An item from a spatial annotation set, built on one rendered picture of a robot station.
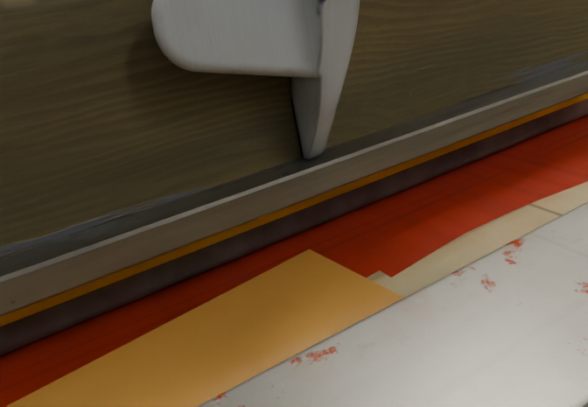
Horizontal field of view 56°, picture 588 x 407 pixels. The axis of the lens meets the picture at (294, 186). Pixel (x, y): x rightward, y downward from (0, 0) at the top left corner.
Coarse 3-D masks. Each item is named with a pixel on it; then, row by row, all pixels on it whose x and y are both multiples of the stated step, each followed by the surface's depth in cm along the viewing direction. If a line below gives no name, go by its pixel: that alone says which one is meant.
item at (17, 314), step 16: (544, 112) 27; (496, 128) 25; (464, 144) 25; (416, 160) 23; (368, 176) 22; (384, 176) 23; (336, 192) 21; (288, 208) 20; (256, 224) 20; (208, 240) 19; (160, 256) 18; (176, 256) 19; (128, 272) 18; (80, 288) 17; (96, 288) 17; (48, 304) 17; (0, 320) 16
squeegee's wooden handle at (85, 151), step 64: (0, 0) 14; (64, 0) 14; (128, 0) 15; (384, 0) 19; (448, 0) 21; (512, 0) 23; (576, 0) 25; (0, 64) 14; (64, 64) 14; (128, 64) 15; (384, 64) 20; (448, 64) 22; (512, 64) 23; (0, 128) 14; (64, 128) 15; (128, 128) 16; (192, 128) 17; (256, 128) 18; (384, 128) 21; (0, 192) 14; (64, 192) 15; (128, 192) 16; (192, 192) 17; (0, 256) 15
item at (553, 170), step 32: (576, 128) 28; (480, 160) 26; (512, 160) 25; (544, 160) 25; (576, 160) 24; (416, 192) 24; (448, 192) 23; (480, 192) 23; (512, 192) 22; (544, 192) 22; (320, 224) 22; (352, 224) 22; (384, 224) 21; (416, 224) 21; (448, 224) 21; (480, 224) 20; (384, 256) 19; (416, 256) 19
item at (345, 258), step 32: (256, 256) 20; (288, 256) 20; (352, 256) 19; (192, 288) 19; (224, 288) 18; (96, 320) 18; (128, 320) 18; (160, 320) 17; (32, 352) 17; (64, 352) 16; (96, 352) 16; (0, 384) 15; (32, 384) 15
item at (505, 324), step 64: (512, 256) 12; (576, 256) 11; (384, 320) 10; (448, 320) 10; (512, 320) 10; (576, 320) 10; (256, 384) 9; (320, 384) 9; (384, 384) 9; (448, 384) 9; (512, 384) 8; (576, 384) 8
